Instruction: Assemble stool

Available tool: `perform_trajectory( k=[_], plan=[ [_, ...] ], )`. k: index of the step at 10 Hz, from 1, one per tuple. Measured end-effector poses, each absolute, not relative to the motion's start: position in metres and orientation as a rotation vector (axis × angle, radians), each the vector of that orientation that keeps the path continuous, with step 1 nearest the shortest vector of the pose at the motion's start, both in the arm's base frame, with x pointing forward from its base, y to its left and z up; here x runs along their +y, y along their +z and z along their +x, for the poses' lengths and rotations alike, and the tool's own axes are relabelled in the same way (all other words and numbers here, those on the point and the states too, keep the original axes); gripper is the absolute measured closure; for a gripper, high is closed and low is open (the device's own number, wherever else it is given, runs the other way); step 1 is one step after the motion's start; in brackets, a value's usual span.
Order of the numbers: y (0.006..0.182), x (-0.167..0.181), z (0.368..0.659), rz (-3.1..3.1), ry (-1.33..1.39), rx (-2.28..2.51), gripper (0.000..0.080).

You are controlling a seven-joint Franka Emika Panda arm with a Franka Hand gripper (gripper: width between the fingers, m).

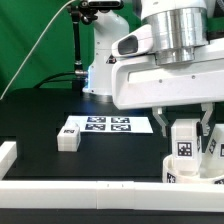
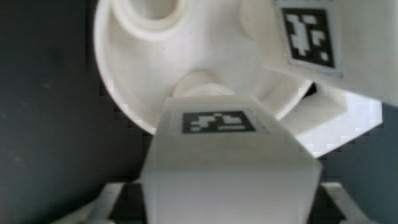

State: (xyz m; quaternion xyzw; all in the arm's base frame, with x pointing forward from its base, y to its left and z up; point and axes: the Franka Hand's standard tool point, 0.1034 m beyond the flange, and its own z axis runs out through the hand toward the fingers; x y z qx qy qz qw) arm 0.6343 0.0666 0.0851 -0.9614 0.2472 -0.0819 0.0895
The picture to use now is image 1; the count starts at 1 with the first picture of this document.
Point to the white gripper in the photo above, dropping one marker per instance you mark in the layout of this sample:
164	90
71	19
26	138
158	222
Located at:
139	83

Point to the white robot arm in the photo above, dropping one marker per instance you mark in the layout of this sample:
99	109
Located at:
168	61

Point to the white marker sheet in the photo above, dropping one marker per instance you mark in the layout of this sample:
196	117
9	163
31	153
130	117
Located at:
110	124

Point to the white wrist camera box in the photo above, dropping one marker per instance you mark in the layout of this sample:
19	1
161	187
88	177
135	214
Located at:
136	43

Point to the white left fence rail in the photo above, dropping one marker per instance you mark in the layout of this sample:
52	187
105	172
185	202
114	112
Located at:
8	155

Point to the white fence rail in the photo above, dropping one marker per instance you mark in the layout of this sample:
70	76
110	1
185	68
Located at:
111	195
8	155

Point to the white front fence rail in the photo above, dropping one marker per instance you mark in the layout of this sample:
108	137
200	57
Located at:
111	195

